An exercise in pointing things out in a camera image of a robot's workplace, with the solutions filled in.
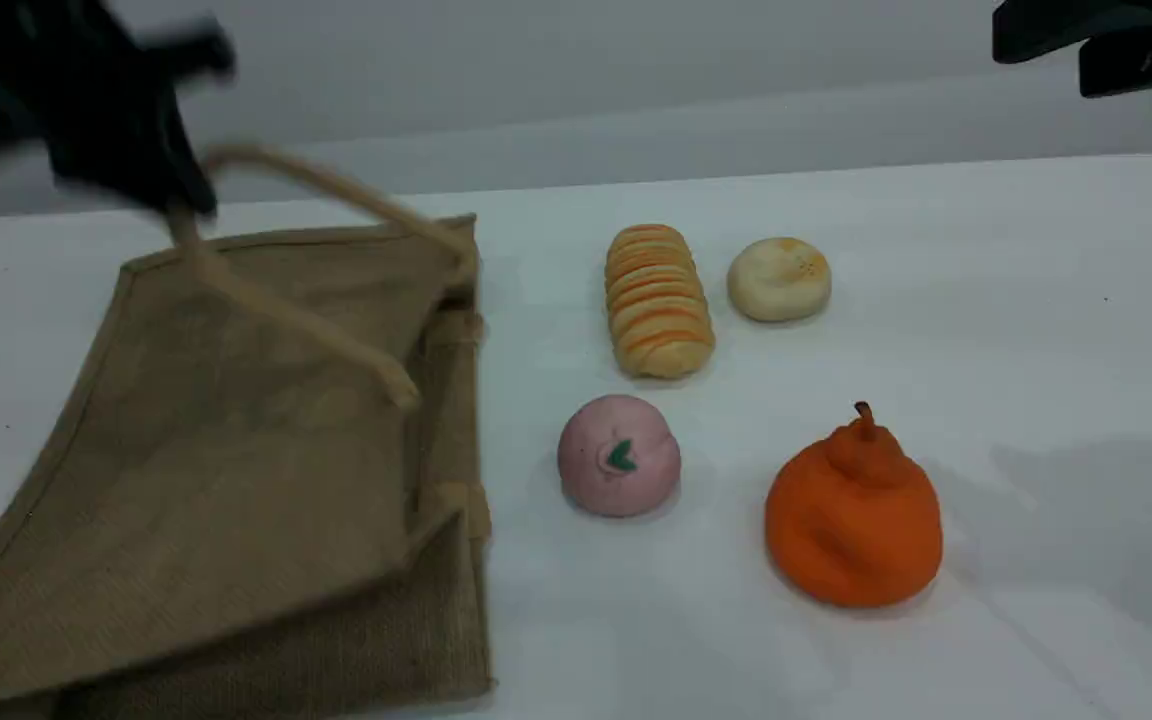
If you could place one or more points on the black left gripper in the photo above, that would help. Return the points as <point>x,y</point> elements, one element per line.
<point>66,60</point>

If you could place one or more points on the brown jute tote bag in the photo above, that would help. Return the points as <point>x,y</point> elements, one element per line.
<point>216,520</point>

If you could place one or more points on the round egg yolk pastry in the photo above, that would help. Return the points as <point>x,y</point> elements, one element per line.
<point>778,282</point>

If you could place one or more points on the long striped bread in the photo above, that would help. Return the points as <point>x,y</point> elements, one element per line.
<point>658,300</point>

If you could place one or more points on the orange pear-shaped fruit toy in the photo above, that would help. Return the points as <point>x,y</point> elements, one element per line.
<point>851,520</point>

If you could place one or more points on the pink peach bun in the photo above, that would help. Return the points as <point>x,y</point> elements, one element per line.
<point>619,460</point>

